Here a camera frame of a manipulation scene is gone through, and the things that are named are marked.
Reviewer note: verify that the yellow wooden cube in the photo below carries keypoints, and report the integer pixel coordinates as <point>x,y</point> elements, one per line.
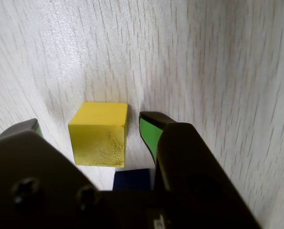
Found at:
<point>98,138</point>

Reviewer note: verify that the blue wooden cube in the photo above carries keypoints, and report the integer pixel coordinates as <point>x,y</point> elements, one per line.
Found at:
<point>132,180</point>

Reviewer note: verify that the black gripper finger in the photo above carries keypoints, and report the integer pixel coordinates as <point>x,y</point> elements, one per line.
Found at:
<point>24,162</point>
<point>184,167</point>

